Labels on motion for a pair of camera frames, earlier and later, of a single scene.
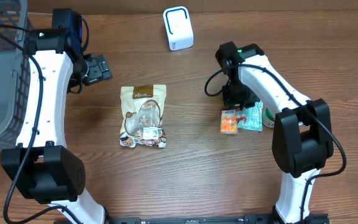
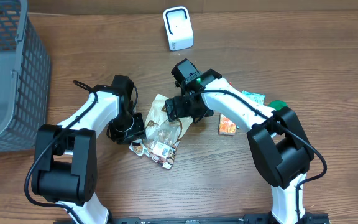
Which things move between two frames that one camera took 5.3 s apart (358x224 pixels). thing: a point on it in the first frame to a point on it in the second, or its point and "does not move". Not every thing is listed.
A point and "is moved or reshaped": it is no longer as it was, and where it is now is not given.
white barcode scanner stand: [178, 27] does not move
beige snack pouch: [143, 109] is moved or reshaped
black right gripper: [230, 100] to [179, 103]
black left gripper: [99, 69] to [138, 129]
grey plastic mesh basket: [5, 77] does not move
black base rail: [245, 219] does not move
